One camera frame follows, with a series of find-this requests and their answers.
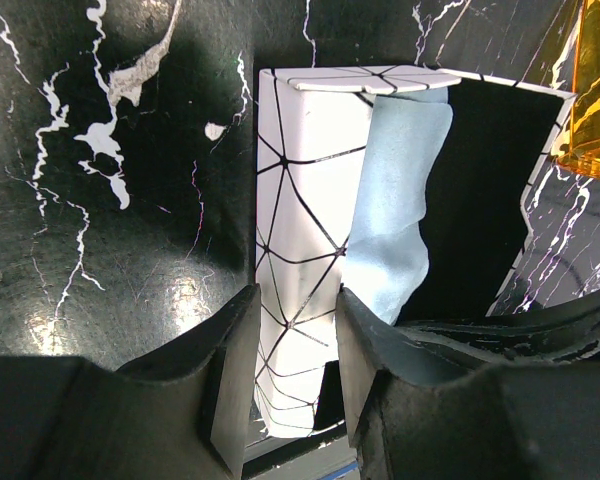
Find white geometric glasses case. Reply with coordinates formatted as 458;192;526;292
255;65;575;438

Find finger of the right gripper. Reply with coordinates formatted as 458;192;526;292
394;290;600;385

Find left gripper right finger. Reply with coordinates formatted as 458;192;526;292
337;289;600;479

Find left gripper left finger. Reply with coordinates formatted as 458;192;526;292
0;285;260;479

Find amber sunglasses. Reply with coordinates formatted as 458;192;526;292
551;1;600;180

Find light blue cleaning cloth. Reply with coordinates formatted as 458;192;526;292
342;88;453;325

